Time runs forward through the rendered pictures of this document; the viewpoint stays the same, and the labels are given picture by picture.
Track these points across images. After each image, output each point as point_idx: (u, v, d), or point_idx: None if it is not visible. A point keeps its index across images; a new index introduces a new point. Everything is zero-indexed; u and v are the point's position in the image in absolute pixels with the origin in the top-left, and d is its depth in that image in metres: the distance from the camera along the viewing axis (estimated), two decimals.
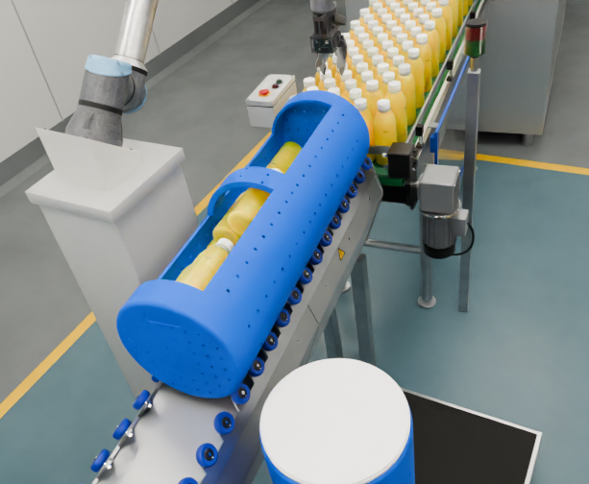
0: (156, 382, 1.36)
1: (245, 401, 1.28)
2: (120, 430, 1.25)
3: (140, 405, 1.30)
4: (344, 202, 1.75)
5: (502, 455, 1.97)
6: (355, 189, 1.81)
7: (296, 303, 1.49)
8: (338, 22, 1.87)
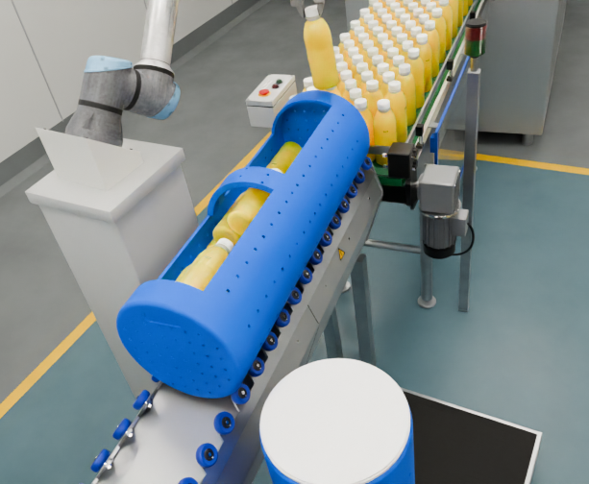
0: (156, 382, 1.36)
1: (245, 401, 1.28)
2: (120, 430, 1.25)
3: (140, 405, 1.30)
4: (344, 202, 1.75)
5: (502, 455, 1.97)
6: (355, 189, 1.81)
7: (296, 303, 1.49)
8: None
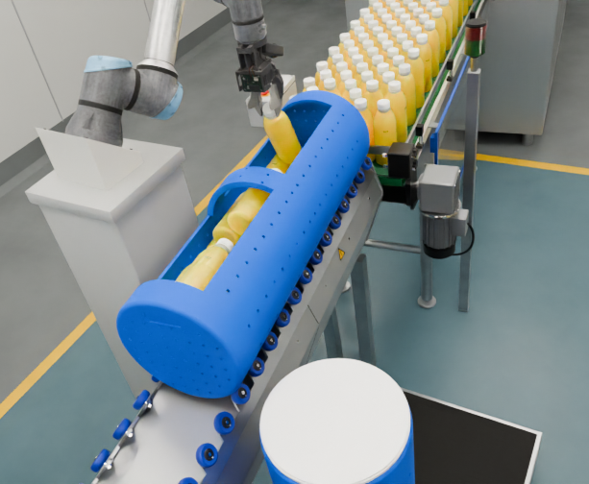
0: (156, 382, 1.36)
1: (245, 401, 1.28)
2: (120, 430, 1.25)
3: (140, 405, 1.30)
4: (344, 202, 1.75)
5: (502, 455, 1.97)
6: (355, 189, 1.81)
7: (296, 303, 1.49)
8: (272, 53, 1.51)
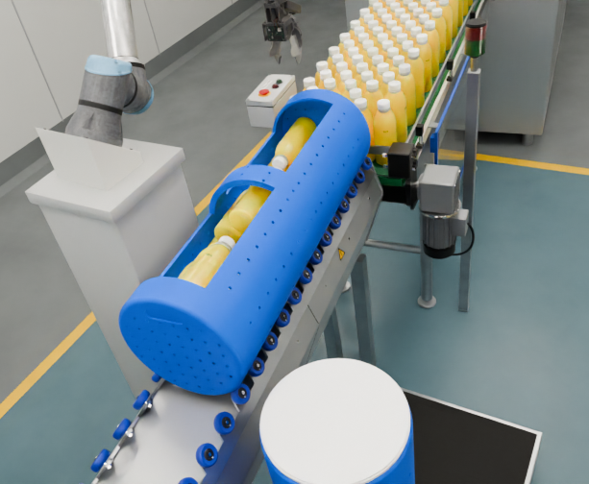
0: (157, 381, 1.35)
1: (242, 401, 1.28)
2: (120, 430, 1.25)
3: (140, 405, 1.30)
4: (344, 202, 1.75)
5: (502, 455, 1.97)
6: (355, 190, 1.81)
7: (294, 303, 1.48)
8: (292, 10, 1.83)
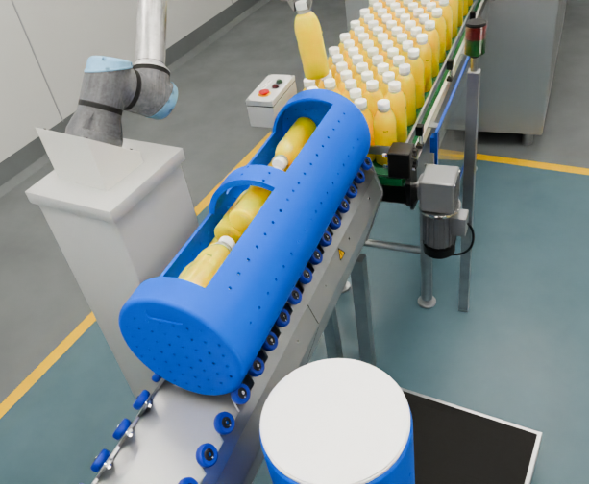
0: (157, 381, 1.35)
1: (242, 401, 1.28)
2: (120, 430, 1.25)
3: (140, 405, 1.30)
4: (344, 202, 1.75)
5: (502, 455, 1.97)
6: (355, 190, 1.81)
7: (294, 303, 1.48)
8: None
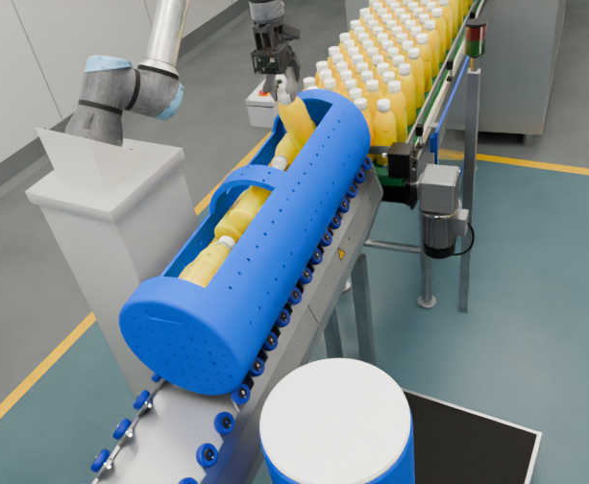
0: (157, 381, 1.35)
1: (242, 401, 1.28)
2: (120, 430, 1.25)
3: (140, 405, 1.30)
4: (344, 202, 1.75)
5: (502, 455, 1.97)
6: (355, 190, 1.81)
7: (294, 303, 1.48)
8: (289, 35, 1.46)
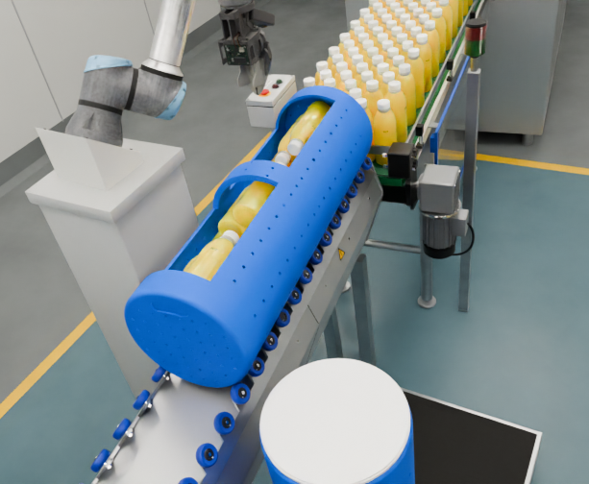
0: (159, 378, 1.35)
1: (238, 399, 1.27)
2: (120, 430, 1.25)
3: (140, 405, 1.30)
4: (346, 204, 1.75)
5: (502, 455, 1.97)
6: (354, 192, 1.80)
7: (288, 298, 1.48)
8: (261, 21, 1.32)
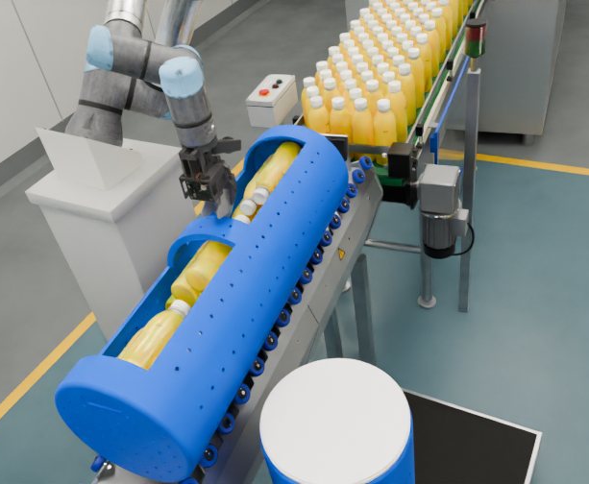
0: None
1: (244, 383, 1.30)
2: None
3: None
4: (342, 202, 1.75)
5: (502, 455, 1.97)
6: (351, 191, 1.79)
7: (296, 287, 1.51)
8: (225, 152, 1.25)
